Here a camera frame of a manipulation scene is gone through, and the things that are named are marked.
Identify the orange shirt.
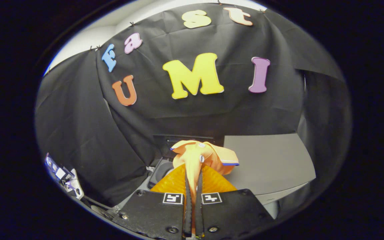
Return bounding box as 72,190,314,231
170,140,240,234

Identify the white plastic device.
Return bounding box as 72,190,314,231
45,153,84,200

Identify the beige cabinet with dark top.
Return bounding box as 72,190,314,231
224,133,316,219

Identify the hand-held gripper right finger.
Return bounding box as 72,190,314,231
195,163,274,239

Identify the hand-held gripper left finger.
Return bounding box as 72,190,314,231
117,163,192,240

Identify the dark washing machine lid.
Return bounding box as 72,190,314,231
153,134,224,159

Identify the black backdrop cloth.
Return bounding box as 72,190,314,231
35,3,352,214

